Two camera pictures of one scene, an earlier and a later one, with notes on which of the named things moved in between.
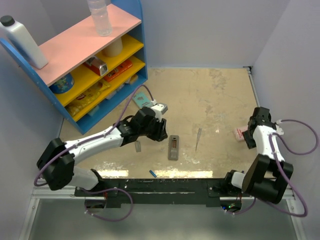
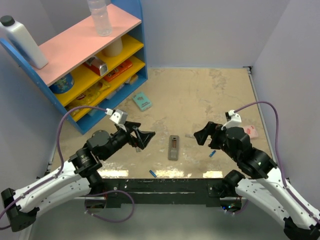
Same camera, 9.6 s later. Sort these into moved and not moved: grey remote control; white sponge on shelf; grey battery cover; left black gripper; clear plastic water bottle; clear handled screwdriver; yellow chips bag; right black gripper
Moved: left black gripper; right black gripper; clear handled screwdriver
Not moved: grey remote control; grey battery cover; yellow chips bag; white sponge on shelf; clear plastic water bottle
